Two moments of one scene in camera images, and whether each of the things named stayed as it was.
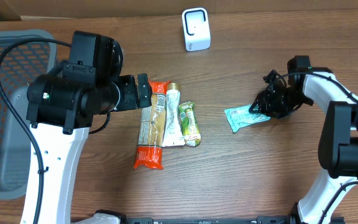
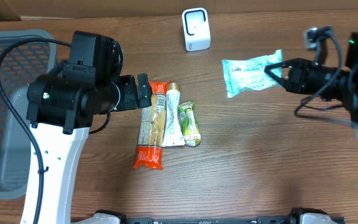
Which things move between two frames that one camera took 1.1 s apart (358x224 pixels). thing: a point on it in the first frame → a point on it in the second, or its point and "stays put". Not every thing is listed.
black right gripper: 268,101 → 295,69
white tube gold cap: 173,136 stays put
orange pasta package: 151,123 stays put
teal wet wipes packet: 239,116 → 245,74
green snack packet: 189,125 stays put
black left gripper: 130,101 stays put
